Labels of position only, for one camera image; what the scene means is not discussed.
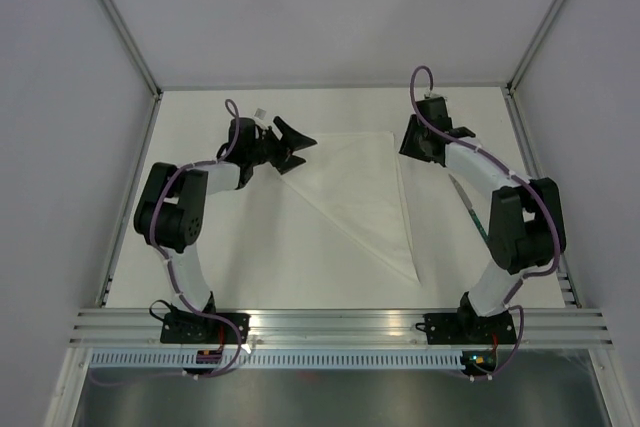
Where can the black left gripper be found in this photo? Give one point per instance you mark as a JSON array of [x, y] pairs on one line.
[[290, 138]]

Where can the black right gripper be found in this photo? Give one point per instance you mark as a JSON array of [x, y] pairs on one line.
[[407, 147]]

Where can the white cloth napkin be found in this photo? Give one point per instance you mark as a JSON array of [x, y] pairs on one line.
[[354, 180]]

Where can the knife with teal handle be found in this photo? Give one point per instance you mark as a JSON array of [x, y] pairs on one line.
[[469, 208]]

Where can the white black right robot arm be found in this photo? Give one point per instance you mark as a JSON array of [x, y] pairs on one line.
[[525, 234]]

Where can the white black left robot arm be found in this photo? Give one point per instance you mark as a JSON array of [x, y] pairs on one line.
[[170, 217]]

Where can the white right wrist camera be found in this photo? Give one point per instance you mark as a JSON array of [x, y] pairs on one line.
[[432, 94]]

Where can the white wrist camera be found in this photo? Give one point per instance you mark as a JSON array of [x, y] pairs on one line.
[[260, 114], [432, 94]]

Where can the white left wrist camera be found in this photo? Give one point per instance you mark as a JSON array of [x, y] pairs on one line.
[[260, 114]]

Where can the aluminium back frame rail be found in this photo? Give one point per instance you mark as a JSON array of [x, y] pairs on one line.
[[326, 85]]

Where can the aluminium frame rail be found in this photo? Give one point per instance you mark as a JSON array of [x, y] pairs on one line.
[[326, 85], [564, 328]]

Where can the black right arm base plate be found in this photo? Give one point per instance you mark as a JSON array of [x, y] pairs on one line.
[[450, 329]]

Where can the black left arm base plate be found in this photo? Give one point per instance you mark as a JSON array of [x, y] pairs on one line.
[[187, 328]]

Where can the aluminium right frame post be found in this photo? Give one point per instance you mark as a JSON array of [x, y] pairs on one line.
[[549, 19]]

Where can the aluminium frame post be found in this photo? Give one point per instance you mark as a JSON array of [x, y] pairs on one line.
[[130, 46], [549, 19]]

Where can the aluminium left frame post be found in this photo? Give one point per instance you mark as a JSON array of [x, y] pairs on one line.
[[130, 46]]

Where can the aluminium front frame rail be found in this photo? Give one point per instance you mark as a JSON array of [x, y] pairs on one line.
[[564, 328]]

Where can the white slotted cable duct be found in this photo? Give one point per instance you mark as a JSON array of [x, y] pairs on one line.
[[282, 359]]

